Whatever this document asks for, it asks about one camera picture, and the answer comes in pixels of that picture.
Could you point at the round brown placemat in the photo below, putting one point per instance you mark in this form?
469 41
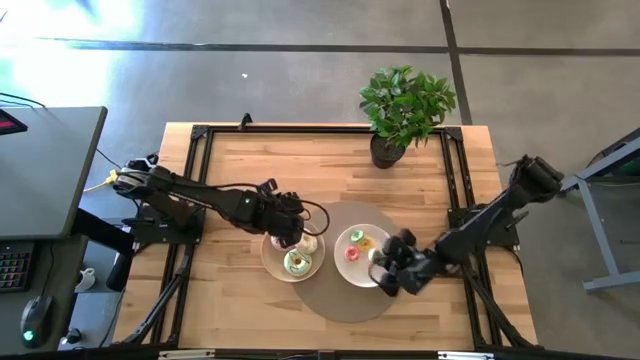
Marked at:
340 306

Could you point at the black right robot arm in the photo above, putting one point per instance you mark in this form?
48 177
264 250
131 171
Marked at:
495 215

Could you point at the large white frosted donut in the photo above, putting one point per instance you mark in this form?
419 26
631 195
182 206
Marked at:
310 246

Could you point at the small yellow donut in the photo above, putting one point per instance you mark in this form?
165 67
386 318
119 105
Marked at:
369 242

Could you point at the large green chocolate-drizzled donut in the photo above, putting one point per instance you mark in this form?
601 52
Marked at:
289 265

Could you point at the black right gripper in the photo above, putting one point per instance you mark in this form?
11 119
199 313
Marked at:
412 265

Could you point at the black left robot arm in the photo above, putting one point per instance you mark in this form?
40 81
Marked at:
200 195

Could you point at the black desk leg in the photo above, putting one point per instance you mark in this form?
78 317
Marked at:
107 235

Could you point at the blue-grey metal table frame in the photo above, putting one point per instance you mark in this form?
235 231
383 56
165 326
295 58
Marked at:
597 225

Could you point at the black clamp on table edge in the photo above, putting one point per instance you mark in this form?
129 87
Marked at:
245 120

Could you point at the black keyboard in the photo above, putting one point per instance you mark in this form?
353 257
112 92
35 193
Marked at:
14 267

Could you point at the small black round object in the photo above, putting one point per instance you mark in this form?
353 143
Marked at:
74 335

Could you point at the silver bracket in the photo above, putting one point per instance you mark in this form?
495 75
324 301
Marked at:
465 356
186 355

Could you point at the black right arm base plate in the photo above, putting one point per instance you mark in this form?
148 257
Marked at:
492 237

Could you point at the black computer mouse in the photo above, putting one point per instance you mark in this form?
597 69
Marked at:
36 320

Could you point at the small white mug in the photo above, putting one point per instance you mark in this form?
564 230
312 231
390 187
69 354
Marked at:
86 280

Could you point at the black aluminium table frame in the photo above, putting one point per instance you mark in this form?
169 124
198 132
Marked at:
300 129

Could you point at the grey desk top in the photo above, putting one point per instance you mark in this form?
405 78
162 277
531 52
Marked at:
45 175

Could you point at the black monitor corner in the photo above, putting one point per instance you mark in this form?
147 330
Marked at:
9 125

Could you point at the green potted plant black pot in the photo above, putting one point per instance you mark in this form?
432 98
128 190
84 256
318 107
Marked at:
405 102

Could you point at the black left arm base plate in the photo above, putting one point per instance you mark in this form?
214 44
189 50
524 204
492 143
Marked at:
167 232

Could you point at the small red-pink donut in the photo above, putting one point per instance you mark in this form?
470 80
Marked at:
347 255

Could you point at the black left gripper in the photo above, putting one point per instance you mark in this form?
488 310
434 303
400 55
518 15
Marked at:
280 215

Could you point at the beige round plate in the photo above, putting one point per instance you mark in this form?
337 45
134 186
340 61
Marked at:
272 266

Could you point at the large pink frosted donut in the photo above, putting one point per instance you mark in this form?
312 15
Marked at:
278 245

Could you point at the white round plate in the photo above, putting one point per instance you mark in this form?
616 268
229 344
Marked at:
351 274

